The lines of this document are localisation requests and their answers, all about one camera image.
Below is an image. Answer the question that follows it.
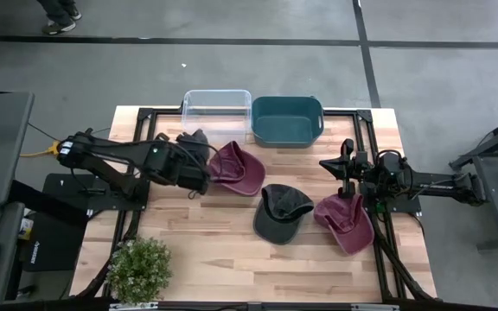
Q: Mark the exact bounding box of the person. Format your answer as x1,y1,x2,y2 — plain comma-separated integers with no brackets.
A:
35,0,83,36

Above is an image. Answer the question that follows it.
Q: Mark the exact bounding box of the clear plastic bin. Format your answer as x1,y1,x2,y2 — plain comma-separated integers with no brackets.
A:
181,89,253,146

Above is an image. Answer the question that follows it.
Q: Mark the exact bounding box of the maroon baseball cap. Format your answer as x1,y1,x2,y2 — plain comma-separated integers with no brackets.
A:
312,193,376,257
207,140,267,198

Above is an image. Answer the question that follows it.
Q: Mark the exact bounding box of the yellow cable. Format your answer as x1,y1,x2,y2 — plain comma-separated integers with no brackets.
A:
19,141,62,159

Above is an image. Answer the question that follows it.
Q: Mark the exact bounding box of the black aluminium table frame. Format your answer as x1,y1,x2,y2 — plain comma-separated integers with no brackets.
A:
101,106,438,303

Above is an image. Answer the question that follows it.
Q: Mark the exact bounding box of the teal plastic bin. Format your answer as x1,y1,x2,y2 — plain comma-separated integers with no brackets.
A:
251,95,326,149

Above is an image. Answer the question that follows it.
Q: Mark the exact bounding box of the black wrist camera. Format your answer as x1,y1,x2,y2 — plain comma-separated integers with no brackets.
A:
376,149,407,176
144,144,176,174

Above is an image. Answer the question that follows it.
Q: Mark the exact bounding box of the dark grey baseball cap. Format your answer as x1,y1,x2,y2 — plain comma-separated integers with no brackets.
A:
252,183,316,246

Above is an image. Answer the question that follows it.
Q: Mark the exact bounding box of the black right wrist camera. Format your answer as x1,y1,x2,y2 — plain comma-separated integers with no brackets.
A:
376,149,407,176

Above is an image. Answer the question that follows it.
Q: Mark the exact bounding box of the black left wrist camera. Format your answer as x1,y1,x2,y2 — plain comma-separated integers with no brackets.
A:
144,144,176,174

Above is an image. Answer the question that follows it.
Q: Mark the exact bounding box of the small green potted plant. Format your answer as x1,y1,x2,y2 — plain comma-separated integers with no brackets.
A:
106,236,175,306

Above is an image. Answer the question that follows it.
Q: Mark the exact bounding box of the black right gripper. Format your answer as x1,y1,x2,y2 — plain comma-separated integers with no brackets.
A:
319,138,371,200

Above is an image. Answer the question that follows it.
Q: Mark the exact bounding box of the black box with logo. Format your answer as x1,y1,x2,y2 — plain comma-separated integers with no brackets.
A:
22,210,93,273

